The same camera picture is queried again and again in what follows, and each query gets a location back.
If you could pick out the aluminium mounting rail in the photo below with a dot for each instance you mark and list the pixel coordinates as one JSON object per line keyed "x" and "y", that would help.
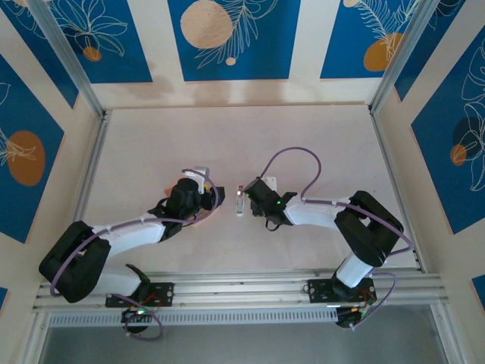
{"x": 246, "y": 284}

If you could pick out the pink plastic tray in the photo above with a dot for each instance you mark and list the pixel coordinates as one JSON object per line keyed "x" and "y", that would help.
{"x": 201, "y": 223}

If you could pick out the black controller board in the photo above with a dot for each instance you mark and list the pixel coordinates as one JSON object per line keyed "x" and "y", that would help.
{"x": 134, "y": 314}
{"x": 346, "y": 318}

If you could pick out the aluminium side rail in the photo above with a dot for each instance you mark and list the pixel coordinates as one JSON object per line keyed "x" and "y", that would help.
{"x": 394, "y": 189}
{"x": 91, "y": 170}

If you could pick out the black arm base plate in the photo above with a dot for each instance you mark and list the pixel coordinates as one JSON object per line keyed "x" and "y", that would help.
{"x": 166, "y": 294}
{"x": 318, "y": 290}

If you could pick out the aluminium frame post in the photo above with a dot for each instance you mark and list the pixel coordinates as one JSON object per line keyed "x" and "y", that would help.
{"x": 401, "y": 57}
{"x": 79, "y": 76}

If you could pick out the blue floral wall panel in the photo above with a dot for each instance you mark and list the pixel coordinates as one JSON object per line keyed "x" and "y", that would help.
{"x": 435, "y": 170}
{"x": 125, "y": 57}
{"x": 265, "y": 57}
{"x": 41, "y": 57}
{"x": 415, "y": 68}
{"x": 341, "y": 45}
{"x": 38, "y": 113}

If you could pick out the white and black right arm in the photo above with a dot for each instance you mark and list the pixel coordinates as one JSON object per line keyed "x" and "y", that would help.
{"x": 314, "y": 216}

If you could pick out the small clear vial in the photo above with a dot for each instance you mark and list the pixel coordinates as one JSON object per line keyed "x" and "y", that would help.
{"x": 239, "y": 210}

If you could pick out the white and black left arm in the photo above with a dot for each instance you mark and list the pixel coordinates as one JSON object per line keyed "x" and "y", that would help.
{"x": 129, "y": 237}

